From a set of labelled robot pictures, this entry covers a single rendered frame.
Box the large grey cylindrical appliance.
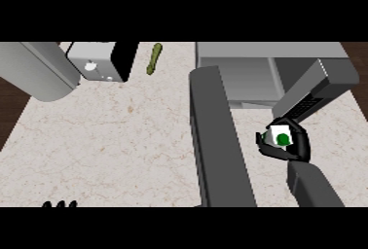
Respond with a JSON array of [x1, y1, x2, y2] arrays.
[[0, 42, 81, 103]]

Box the green cucumber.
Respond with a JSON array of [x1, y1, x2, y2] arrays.
[[145, 43, 164, 76]]

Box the white and green milk carton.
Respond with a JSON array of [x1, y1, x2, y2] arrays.
[[261, 124, 293, 148]]

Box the grey microwave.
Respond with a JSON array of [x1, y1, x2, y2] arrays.
[[193, 42, 360, 122]]

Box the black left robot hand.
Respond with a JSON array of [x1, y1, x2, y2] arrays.
[[40, 199, 78, 208]]

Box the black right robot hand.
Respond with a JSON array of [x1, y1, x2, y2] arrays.
[[254, 117, 312, 162]]

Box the dark grey microwave door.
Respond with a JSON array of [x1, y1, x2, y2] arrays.
[[188, 65, 259, 208]]

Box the grey and black toaster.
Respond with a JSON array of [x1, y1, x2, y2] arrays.
[[65, 42, 140, 84]]

